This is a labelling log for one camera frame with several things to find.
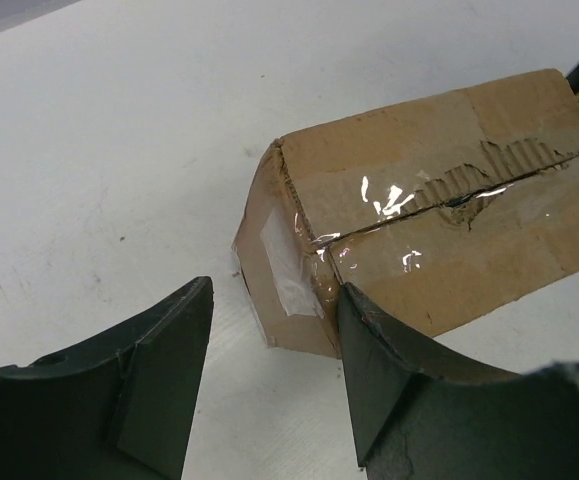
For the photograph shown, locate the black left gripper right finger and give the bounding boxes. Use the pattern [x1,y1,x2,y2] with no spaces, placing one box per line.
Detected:
[337,284,579,479]

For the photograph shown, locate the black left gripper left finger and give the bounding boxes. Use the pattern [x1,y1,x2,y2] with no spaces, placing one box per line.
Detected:
[0,276,214,479]

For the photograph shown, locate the brown cardboard express box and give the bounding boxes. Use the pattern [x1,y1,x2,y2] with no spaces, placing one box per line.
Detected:
[233,69,579,358]

